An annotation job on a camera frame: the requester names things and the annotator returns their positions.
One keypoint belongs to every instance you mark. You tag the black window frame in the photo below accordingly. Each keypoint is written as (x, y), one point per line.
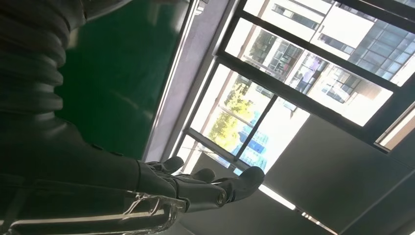
(291, 94)

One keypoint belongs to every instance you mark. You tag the aluminium conveyor side rail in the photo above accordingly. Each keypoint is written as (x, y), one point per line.
(191, 71)

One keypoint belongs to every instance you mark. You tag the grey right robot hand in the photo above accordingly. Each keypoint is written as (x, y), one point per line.
(64, 168)

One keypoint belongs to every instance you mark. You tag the ribbed grey right arm sleeve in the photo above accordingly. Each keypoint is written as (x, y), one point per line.
(29, 55)

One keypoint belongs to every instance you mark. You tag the green conveyor belt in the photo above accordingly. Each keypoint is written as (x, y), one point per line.
(120, 77)

